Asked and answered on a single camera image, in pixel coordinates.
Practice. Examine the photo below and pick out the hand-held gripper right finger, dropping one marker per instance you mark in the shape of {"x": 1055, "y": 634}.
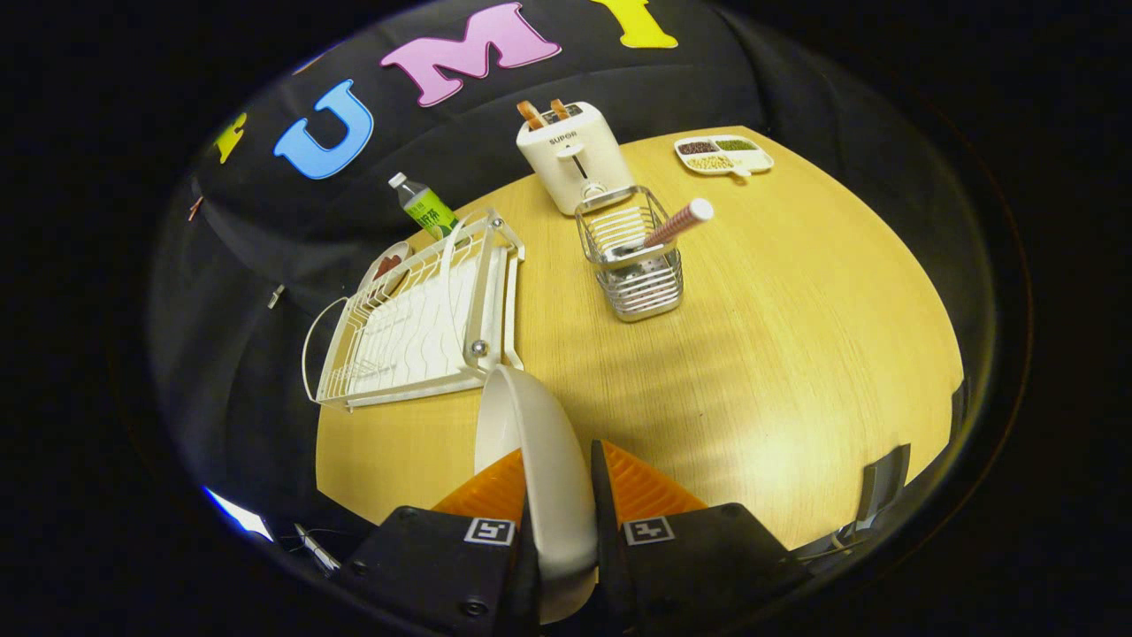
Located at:
{"x": 610, "y": 548}

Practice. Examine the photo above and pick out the green label drink bottle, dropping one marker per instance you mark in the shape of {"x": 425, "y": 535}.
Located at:
{"x": 429, "y": 212}

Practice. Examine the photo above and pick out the silver metal clip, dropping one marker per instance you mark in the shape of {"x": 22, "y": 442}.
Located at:
{"x": 276, "y": 295}

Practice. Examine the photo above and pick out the bright white screen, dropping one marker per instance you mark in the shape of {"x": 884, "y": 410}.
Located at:
{"x": 239, "y": 515}

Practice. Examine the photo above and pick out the white divided dish with beans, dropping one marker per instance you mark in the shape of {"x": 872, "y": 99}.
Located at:
{"x": 725, "y": 157}

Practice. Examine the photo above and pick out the brown toast slice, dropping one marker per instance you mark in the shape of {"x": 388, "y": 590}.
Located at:
{"x": 531, "y": 115}
{"x": 560, "y": 109}

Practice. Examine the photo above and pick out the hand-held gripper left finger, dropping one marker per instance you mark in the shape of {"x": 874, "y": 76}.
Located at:
{"x": 424, "y": 566}

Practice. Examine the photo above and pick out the white round plate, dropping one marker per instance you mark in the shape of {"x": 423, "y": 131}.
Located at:
{"x": 548, "y": 460}

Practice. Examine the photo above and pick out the reddish metal clip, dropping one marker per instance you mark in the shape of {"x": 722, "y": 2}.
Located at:
{"x": 195, "y": 209}

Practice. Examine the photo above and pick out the white toaster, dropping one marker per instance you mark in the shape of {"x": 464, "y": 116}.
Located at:
{"x": 575, "y": 172}

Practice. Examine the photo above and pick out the small plate with red food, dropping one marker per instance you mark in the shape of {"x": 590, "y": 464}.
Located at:
{"x": 389, "y": 265}

